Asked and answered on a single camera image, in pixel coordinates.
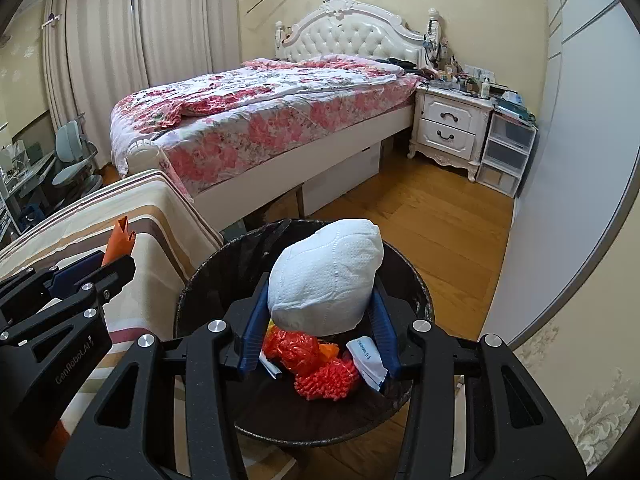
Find small orange wrapper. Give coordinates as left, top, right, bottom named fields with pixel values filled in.
left=102, top=216, right=137, bottom=266

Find grey white milk powder pouch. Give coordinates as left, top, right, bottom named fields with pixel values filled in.
left=346, top=336, right=388, bottom=391

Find red foam net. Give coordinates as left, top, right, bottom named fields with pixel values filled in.
left=294, top=356, right=360, bottom=401

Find teal probiotic sachet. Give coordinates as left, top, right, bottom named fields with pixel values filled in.
left=259, top=352, right=282, bottom=379

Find red plastic bag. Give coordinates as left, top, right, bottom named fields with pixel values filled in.
left=262, top=325, right=323, bottom=376

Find white tissue ball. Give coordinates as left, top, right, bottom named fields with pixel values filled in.
left=267, top=219, right=384, bottom=337

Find orange snack bag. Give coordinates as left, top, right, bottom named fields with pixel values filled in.
left=319, top=342, right=340, bottom=361

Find study desk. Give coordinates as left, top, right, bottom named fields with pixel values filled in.
left=1, top=151, right=55, bottom=236

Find grey blue desk chair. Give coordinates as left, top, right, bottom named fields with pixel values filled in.
left=52, top=117, right=103, bottom=207

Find floral bedding bed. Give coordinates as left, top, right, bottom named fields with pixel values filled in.
left=110, top=54, right=422, bottom=229

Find translucent plastic drawer unit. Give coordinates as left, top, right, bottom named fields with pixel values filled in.
left=476, top=108, right=537, bottom=198

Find white storage box under bed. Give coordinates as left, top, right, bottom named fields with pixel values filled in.
left=303, top=143, right=381, bottom=216

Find beige curtains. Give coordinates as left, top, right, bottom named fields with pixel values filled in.
left=41, top=0, right=241, bottom=167

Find white two-drawer nightstand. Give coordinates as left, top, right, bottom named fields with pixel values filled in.
left=408, top=84, right=494, bottom=182

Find white wardrobe door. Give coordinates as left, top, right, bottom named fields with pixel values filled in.
left=482, top=0, right=639, bottom=344

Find white tufted headboard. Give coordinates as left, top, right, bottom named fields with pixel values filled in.
left=274, top=0, right=431, bottom=68

